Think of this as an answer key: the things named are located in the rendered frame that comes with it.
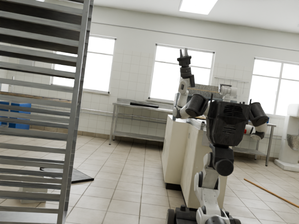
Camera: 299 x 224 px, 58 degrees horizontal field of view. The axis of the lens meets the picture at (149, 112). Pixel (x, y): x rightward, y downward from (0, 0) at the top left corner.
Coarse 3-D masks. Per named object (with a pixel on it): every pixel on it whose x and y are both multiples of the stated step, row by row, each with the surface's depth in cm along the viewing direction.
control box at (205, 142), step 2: (204, 130) 255; (204, 132) 252; (204, 134) 252; (204, 136) 252; (206, 136) 252; (202, 138) 254; (204, 138) 252; (206, 138) 252; (202, 140) 253; (204, 140) 252; (206, 140) 252; (208, 140) 252; (202, 142) 253; (204, 142) 252; (206, 142) 252; (208, 142) 252; (210, 142) 252; (202, 144) 253; (204, 144) 252; (206, 144) 252; (208, 144) 252
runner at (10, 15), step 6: (0, 12) 147; (6, 12) 147; (12, 18) 148; (18, 18) 149; (24, 18) 149; (30, 18) 150; (36, 18) 150; (42, 18) 151; (42, 24) 153; (48, 24) 152; (54, 24) 152; (60, 24) 153; (66, 24) 154; (72, 24) 154; (78, 30) 156
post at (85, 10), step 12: (84, 0) 152; (84, 12) 152; (84, 24) 153; (84, 36) 153; (72, 96) 154; (72, 108) 155; (72, 120) 155; (72, 132) 156; (60, 204) 157; (60, 216) 158
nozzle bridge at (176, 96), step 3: (177, 93) 322; (174, 96) 354; (177, 96) 323; (189, 96) 331; (204, 96) 322; (174, 99) 347; (177, 99) 323; (189, 99) 331; (207, 99) 331; (213, 99) 322; (216, 99) 322; (219, 99) 322; (222, 99) 322; (174, 102) 341; (177, 102) 323; (186, 102) 331; (234, 102) 322; (174, 105) 335; (174, 117) 334
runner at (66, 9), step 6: (6, 0) 148; (12, 0) 147; (18, 0) 148; (24, 0) 149; (30, 0) 149; (36, 0) 150; (36, 6) 151; (42, 6) 151; (48, 6) 151; (54, 6) 152; (60, 6) 152; (66, 6) 153; (66, 12) 155; (72, 12) 154; (78, 12) 154
